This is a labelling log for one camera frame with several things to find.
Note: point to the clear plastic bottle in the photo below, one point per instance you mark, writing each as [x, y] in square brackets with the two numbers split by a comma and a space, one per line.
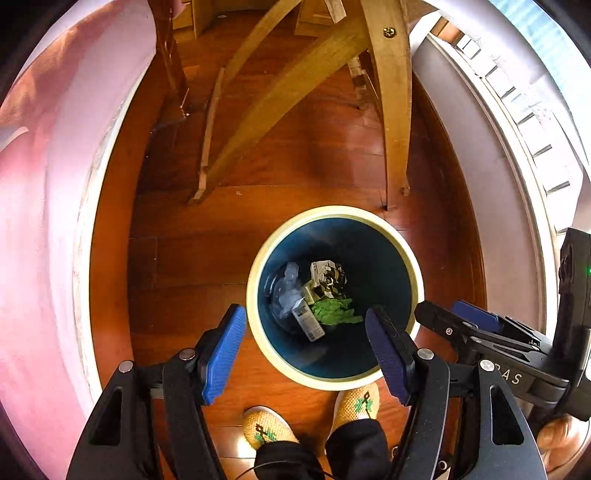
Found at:
[304, 323]

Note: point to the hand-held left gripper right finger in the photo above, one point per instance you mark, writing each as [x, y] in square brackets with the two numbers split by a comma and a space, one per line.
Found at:
[385, 350]

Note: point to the person's right hand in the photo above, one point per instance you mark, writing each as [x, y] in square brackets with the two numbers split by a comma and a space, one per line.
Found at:
[554, 436]

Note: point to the printed paper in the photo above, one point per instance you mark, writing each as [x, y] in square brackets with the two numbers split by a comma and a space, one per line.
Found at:
[325, 277]

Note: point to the wooden sideboard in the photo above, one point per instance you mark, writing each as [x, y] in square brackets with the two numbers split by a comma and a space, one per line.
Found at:
[203, 18]

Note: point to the green paper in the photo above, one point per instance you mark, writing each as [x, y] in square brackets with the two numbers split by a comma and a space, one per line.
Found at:
[332, 313]

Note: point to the dark wooden bed frame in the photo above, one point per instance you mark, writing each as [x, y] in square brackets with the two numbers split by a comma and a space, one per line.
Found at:
[171, 69]

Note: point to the pink bed blanket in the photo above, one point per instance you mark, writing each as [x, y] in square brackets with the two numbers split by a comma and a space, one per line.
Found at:
[46, 230]

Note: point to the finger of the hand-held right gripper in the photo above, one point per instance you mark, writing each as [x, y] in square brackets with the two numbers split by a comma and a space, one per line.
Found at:
[475, 314]
[438, 318]

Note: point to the person's leg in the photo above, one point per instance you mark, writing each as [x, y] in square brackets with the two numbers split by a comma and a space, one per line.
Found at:
[281, 461]
[358, 447]

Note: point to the blue cream-rimmed waste bin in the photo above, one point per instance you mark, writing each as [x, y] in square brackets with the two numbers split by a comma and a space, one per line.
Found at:
[369, 258]

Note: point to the person's left leg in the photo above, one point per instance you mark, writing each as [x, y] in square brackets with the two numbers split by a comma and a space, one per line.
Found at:
[281, 461]

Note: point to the person's right leg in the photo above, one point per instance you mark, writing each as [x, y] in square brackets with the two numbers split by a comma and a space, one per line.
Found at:
[358, 447]

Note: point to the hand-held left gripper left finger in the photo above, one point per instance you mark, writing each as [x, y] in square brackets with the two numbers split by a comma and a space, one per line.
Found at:
[226, 350]

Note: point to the yellow knitted slipper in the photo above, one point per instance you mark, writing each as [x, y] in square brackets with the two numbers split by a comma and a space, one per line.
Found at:
[355, 406]
[265, 429]

